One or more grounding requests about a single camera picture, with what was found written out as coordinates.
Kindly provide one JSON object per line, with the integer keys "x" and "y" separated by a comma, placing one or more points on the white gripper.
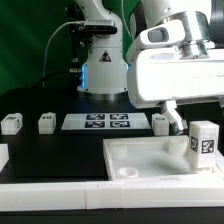
{"x": 157, "y": 75}

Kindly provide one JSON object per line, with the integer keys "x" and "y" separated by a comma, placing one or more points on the white square tabletop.
{"x": 146, "y": 158}

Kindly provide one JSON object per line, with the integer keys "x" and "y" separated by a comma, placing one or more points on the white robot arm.
{"x": 190, "y": 27}

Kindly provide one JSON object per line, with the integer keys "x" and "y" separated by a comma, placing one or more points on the white front fence bar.
{"x": 105, "y": 195}

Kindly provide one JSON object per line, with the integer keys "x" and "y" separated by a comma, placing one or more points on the white fence bar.
{"x": 4, "y": 156}
{"x": 105, "y": 195}

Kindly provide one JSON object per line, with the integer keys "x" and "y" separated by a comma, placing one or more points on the white marker sheet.
{"x": 105, "y": 121}

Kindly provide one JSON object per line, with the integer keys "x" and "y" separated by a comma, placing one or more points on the white left fence bar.
{"x": 4, "y": 156}

